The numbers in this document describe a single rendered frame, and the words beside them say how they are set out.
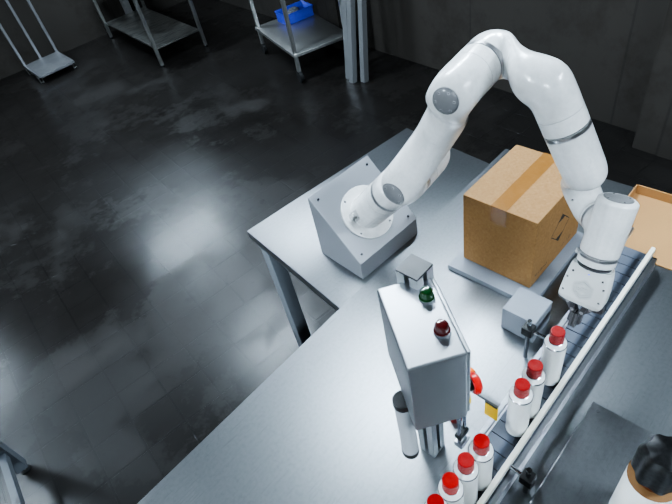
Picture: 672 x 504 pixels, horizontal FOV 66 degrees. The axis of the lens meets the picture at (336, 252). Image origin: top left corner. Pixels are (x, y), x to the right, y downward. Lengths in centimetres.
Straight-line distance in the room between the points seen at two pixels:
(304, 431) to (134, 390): 155
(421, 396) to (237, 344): 204
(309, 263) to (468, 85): 100
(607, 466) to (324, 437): 68
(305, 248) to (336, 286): 24
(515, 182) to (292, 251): 82
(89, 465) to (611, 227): 238
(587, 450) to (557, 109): 78
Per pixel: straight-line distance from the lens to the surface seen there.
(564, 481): 137
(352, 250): 172
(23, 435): 312
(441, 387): 84
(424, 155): 132
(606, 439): 143
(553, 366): 139
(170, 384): 283
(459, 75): 109
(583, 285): 132
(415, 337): 81
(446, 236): 189
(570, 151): 112
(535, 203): 157
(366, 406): 150
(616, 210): 122
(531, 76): 107
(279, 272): 219
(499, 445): 138
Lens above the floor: 213
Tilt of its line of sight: 44 degrees down
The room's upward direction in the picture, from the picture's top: 14 degrees counter-clockwise
